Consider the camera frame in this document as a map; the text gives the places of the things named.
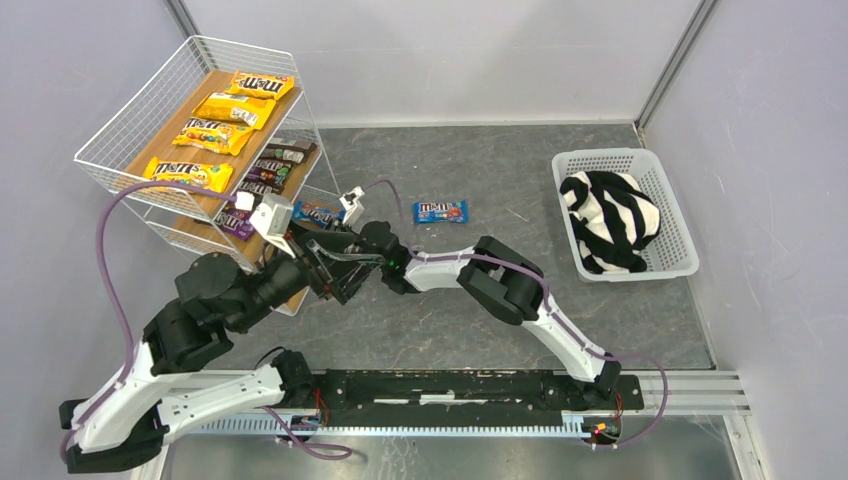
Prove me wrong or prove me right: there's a white wire shelf rack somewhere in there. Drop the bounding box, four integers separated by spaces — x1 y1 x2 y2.
74 34 347 315

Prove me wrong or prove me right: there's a brown M&M bag on shelf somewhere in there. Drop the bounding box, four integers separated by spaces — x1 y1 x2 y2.
258 139 319 164

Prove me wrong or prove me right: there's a yellow M&M bag top shelf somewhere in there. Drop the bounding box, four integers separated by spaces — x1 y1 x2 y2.
224 71 296 101

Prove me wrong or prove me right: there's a white plastic basket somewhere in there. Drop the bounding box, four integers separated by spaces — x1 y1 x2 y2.
551 147 700 284

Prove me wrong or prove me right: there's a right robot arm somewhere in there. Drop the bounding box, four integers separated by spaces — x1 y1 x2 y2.
298 221 622 408

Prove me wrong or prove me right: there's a blue M&M bag on shelf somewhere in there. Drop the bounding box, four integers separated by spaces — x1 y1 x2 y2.
292 201 342 228

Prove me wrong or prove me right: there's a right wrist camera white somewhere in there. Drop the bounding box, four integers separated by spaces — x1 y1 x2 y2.
339 186 365 226

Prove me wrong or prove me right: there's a blue m&m bag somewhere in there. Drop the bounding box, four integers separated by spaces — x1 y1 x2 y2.
413 200 470 224
292 201 342 228

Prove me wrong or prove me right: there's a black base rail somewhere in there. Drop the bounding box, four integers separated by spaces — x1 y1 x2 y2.
154 365 751 449

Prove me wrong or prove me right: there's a yellow M&M bag bottom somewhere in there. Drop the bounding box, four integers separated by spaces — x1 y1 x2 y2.
192 92 276 130

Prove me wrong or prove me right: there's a black white striped cloth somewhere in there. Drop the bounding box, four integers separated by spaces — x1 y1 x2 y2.
559 170 662 275

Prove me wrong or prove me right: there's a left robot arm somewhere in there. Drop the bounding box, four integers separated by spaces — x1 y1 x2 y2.
59 226 386 474

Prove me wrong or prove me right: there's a purple brown M&M bag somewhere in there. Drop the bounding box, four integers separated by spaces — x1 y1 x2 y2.
236 179 282 196

